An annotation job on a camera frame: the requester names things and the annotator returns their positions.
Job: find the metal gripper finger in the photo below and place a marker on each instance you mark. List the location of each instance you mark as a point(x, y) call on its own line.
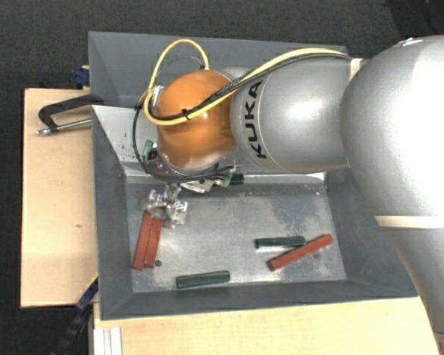
point(154, 201)
point(177, 213)

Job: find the red-brown flat block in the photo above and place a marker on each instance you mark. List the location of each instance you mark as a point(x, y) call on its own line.
point(140, 242)
point(299, 253)
point(153, 244)

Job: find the grey metal bin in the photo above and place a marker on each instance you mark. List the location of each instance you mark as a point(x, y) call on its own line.
point(222, 228)

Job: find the dark green flat block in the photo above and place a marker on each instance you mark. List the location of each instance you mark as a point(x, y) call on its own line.
point(202, 279)
point(279, 242)

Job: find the pale brown cardboard board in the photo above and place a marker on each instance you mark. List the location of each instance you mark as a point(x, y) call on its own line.
point(57, 205)

